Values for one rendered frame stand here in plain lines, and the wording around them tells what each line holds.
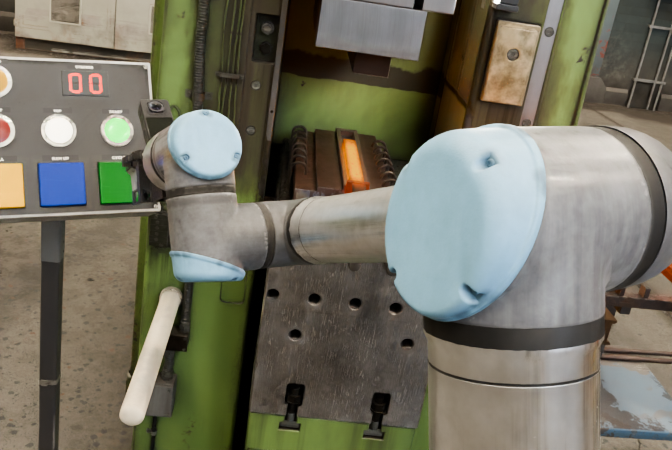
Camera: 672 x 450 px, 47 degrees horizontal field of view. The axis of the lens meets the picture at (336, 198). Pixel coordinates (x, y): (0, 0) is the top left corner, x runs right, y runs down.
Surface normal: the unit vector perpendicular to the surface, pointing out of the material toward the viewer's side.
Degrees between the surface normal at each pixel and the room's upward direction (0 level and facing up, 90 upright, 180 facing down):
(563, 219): 65
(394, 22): 90
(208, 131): 56
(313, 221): 77
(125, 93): 60
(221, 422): 90
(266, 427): 90
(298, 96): 90
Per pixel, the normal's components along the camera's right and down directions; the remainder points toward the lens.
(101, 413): 0.15, -0.92
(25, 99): 0.47, -0.13
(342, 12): 0.04, 0.37
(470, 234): -0.86, -0.07
